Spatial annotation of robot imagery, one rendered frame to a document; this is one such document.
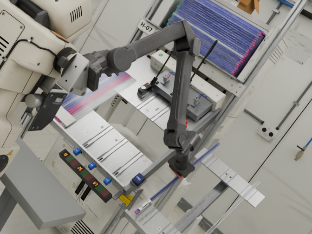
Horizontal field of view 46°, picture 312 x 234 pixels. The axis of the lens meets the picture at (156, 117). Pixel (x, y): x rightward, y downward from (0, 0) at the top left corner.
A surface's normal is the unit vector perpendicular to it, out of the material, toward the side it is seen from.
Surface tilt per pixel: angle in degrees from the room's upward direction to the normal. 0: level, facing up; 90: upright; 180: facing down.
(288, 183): 90
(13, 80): 90
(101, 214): 90
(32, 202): 0
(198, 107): 43
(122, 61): 58
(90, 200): 90
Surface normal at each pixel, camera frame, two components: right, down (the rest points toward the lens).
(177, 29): 0.56, 0.04
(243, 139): -0.45, -0.05
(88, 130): 0.08, -0.62
